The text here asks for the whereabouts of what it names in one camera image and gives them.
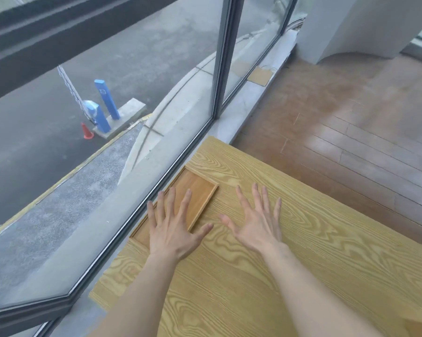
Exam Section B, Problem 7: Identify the grey concrete base slab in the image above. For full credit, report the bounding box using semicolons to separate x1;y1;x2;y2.
93;98;148;140

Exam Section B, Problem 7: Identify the blue slanted post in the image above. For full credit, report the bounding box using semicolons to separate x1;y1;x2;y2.
94;79;121;121

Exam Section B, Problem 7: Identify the dark grey window frame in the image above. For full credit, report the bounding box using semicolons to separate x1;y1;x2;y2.
0;0;300;337

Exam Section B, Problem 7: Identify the person's right forearm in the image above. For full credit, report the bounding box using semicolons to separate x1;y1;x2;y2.
260;243;384;337

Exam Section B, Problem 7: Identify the pale stone window sill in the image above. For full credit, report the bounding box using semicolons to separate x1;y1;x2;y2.
208;29;299;146

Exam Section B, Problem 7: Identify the person's left forearm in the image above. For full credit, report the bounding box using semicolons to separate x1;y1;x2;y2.
87;254;188;337

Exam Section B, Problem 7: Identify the shallow rectangular wooden tray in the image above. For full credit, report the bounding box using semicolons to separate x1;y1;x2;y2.
130;165;219;248

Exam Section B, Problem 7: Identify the blue barrier gate machine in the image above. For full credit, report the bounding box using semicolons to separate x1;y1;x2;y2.
81;100;112;134

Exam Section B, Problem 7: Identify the flat brown cardboard piece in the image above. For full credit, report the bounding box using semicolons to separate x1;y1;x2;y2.
246;66;276;88

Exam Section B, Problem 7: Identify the white curved pillar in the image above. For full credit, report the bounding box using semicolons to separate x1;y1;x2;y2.
295;0;422;66

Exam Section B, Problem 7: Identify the person's right hand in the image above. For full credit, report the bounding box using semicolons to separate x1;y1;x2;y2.
219;182;289;257

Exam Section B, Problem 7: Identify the person's left hand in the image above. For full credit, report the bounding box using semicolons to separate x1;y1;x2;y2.
147;187;214;264

